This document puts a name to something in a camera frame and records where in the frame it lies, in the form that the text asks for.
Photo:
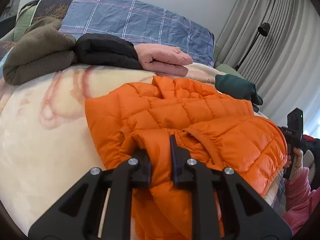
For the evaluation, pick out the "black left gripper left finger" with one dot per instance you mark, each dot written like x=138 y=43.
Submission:
x=99 y=201

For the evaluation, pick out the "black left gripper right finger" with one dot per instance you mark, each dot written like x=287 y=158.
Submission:
x=224 y=205

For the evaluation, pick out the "orange puffer jacket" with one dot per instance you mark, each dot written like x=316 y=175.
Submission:
x=215 y=128

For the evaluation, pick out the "pink sleeve forearm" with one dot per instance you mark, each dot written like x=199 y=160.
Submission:
x=300 y=199

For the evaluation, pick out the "person right hand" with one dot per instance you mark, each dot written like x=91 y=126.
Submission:
x=299 y=162

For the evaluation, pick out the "grey curtain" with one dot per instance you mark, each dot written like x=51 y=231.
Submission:
x=284 y=66

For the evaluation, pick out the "cream fleece blanket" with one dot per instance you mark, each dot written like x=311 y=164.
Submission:
x=46 y=144

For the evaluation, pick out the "dark green folded garment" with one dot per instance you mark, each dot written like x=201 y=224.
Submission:
x=238 y=88

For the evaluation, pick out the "black floor lamp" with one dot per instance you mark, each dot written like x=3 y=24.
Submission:
x=263 y=30

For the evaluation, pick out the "pink folded garment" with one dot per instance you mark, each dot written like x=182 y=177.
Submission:
x=163 y=59

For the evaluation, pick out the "black folded garment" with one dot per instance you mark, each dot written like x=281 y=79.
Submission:
x=106 y=50

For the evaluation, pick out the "brown fleece garment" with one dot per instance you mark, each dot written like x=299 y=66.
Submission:
x=41 y=50

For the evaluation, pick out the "blue plaid quilt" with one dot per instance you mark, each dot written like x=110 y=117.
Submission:
x=140 y=22

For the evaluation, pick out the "green pillow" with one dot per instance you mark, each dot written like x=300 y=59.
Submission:
x=23 y=22

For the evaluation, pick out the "dark patterned pillow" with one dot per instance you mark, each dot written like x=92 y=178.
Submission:
x=51 y=8

